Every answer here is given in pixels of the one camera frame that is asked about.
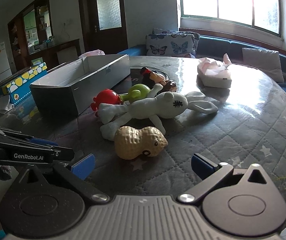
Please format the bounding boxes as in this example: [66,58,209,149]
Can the pink tissue pack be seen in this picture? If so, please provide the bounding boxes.
[197,53,233,88]

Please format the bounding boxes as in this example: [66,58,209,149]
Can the grey rectangular box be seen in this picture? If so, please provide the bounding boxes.
[29,54,131,116]

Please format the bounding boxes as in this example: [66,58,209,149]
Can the dark wooden cabinet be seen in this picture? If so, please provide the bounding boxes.
[7,0,81,68]

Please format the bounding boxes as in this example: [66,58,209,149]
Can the white crumpled paper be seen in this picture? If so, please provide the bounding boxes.
[0,96,15,113]

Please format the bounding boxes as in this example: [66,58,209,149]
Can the pink plastic bag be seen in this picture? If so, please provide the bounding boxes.
[78,49,106,59]

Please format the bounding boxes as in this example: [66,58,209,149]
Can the red rubber toy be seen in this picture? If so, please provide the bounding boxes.
[90,89,125,118]

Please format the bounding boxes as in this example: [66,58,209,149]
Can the blue sofa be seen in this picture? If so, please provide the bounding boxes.
[117,34,286,93]

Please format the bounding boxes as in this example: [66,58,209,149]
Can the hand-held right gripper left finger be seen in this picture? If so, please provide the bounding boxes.
[20,154,110,204]

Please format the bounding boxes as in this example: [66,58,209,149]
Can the white plush rabbit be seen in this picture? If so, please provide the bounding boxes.
[98,91,219,141]

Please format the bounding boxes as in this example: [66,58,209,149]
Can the window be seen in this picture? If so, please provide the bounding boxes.
[175,0,284,37]

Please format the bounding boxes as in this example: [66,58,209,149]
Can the grey pillow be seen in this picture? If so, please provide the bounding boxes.
[242,47,285,83]

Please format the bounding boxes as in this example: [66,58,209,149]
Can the dark wooden door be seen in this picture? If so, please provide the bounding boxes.
[77,0,129,55]

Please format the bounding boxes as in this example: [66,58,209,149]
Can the blue yellow dotted box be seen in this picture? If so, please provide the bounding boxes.
[0,62,48,105]

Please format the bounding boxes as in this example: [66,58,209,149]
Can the boy figurine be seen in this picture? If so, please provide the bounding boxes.
[140,67,177,94]

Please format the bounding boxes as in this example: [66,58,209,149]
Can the white fridge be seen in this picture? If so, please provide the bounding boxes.
[0,42,12,82]

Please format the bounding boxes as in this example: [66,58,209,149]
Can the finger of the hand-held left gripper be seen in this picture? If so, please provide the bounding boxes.
[0,124,59,147]
[52,147,75,162]

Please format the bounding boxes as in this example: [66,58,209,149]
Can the beige peanut toy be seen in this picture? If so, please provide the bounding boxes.
[114,126,169,160]

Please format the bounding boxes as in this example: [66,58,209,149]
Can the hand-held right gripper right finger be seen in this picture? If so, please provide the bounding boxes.
[178,153,275,203]

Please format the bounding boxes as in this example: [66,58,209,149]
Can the green rubber toy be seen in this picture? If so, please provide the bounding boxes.
[120,84,152,104]

